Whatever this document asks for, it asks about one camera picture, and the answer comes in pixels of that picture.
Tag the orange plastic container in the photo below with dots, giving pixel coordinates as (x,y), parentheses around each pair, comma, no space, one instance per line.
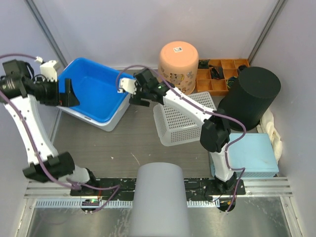
(178,63)

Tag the aluminium rail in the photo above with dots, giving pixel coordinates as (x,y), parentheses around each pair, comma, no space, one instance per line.
(52,195)

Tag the black part in tray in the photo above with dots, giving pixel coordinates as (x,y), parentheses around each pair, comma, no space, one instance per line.
(203,64)

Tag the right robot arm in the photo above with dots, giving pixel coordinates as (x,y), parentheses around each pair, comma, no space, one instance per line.
(215,130)

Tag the orange compartment tray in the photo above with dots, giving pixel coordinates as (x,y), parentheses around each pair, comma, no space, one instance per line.
(213,80)

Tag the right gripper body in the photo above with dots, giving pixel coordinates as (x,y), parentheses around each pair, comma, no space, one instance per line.
(141,92)

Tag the light blue perforated basket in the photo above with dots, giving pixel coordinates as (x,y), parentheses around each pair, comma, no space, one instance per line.
(254,152)

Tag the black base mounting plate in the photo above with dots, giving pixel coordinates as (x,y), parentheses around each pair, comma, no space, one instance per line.
(196,188)

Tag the blue plastic basket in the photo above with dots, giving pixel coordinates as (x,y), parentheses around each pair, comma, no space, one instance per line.
(94,85)

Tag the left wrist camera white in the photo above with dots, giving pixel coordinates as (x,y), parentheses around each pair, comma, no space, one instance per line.
(49,70)

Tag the blue yellow part in tray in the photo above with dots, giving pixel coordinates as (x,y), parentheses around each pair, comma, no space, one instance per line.
(230,82)

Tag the white plastic tub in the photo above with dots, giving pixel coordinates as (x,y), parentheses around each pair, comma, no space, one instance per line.
(106,126)

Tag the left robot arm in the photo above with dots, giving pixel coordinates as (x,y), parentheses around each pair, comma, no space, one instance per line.
(21,90)

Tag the grey plastic container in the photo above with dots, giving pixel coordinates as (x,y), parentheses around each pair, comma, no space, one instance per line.
(159,206)

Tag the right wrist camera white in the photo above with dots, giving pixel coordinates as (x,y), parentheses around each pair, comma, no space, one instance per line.
(127,85)

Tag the white translucent basket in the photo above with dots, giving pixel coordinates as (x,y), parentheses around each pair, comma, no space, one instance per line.
(181,117)

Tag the large black container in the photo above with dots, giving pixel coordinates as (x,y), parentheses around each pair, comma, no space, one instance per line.
(251,95)

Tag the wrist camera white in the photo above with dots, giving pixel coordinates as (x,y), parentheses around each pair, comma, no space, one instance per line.
(127,85)
(49,70)

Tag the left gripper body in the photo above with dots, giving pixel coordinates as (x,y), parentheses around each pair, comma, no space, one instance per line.
(47,93)

